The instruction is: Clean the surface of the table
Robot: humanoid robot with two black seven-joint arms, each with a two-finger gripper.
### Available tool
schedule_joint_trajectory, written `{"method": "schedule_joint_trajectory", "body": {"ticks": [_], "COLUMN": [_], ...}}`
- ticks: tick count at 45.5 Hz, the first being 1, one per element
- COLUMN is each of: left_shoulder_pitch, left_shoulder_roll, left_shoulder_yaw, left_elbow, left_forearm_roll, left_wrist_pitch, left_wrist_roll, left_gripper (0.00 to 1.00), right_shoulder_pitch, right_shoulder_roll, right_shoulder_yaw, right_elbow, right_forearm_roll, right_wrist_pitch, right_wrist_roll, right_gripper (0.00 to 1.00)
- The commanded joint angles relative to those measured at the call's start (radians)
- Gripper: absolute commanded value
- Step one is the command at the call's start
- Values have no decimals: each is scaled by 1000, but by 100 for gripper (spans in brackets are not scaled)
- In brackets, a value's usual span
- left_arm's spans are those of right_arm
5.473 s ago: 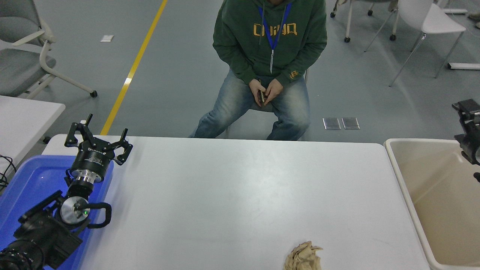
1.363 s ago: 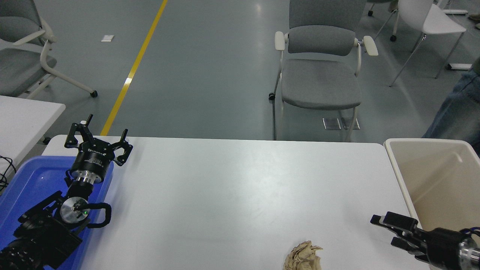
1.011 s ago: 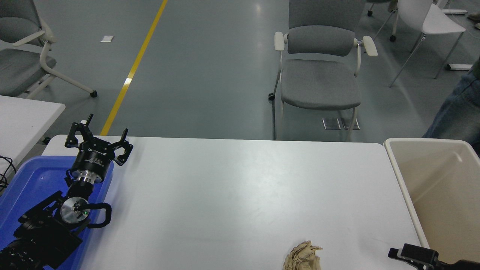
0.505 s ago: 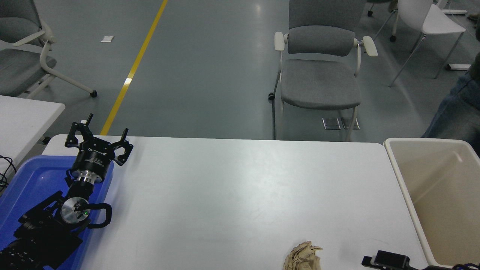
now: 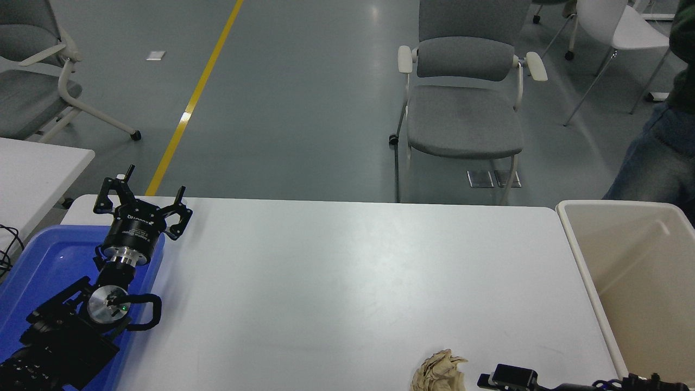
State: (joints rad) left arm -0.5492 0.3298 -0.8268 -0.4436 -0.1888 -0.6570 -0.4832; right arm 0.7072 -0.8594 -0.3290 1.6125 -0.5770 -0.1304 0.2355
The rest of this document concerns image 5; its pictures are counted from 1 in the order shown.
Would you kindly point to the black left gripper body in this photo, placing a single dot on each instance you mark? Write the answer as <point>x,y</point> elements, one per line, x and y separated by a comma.
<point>136,231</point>

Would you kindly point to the tan paper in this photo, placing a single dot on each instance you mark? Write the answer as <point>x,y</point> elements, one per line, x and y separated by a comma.
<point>437,372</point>

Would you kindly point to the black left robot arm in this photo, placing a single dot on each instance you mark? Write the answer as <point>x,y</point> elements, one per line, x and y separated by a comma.
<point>59,342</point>

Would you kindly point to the black caster wheel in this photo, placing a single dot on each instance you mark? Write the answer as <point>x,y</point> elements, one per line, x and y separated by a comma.
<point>68,203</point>

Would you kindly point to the blue plastic tray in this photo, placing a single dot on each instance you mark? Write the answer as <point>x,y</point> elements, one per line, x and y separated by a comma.
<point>49,260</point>

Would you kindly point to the white side table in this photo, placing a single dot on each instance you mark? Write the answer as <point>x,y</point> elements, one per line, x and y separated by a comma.
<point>32,174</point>

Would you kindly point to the large pale plastic bin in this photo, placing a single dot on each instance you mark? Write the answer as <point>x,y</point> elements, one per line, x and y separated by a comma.
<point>640,260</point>

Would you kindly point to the silver floor plate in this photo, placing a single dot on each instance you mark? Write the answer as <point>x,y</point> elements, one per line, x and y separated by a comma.
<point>502,178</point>
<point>480,178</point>

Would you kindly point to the person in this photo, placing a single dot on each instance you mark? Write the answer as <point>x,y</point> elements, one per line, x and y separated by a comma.
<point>662,157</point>

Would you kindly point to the grey chair with white armrests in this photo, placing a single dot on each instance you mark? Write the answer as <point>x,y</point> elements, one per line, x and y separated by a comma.
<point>464,114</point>

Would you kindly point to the white table foot bar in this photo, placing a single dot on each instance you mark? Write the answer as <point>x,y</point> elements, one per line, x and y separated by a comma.
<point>656,96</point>
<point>659,16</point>

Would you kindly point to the white-legged caster chair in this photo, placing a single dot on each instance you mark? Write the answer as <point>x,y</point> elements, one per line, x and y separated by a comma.
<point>570,54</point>

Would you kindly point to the white chair with metal legs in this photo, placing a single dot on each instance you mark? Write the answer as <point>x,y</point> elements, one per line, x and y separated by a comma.
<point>630,27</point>

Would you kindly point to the grey office chair white frame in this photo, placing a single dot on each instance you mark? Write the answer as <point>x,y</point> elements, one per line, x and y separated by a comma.
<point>27,98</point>

